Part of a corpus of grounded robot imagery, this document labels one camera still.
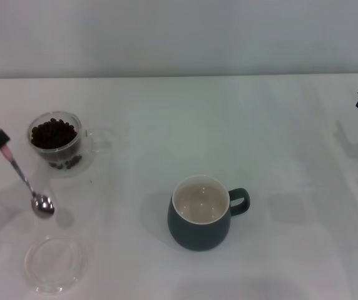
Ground clear double-wall glass cup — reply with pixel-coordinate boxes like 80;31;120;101
26;111;113;179

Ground dark green ceramic mug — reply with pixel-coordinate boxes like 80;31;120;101
167;174;251;252

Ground pink-handled metal spoon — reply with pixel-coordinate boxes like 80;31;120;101
0;117;56;220

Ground pile of coffee beans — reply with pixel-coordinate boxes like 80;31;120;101
30;117;77;150

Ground clear glass saucer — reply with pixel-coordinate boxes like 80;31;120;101
24;236;90;295

